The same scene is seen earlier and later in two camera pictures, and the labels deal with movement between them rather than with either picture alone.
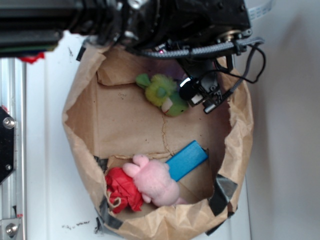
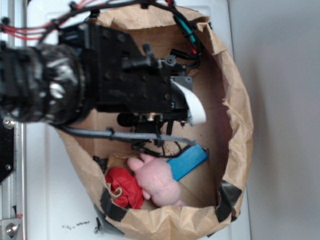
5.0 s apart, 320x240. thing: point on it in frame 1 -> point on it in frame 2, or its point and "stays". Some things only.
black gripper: x=202 y=86 -> x=121 y=78
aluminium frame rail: x=13 y=197 stays
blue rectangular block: x=186 y=160 stays
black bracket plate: x=7 y=144 stays
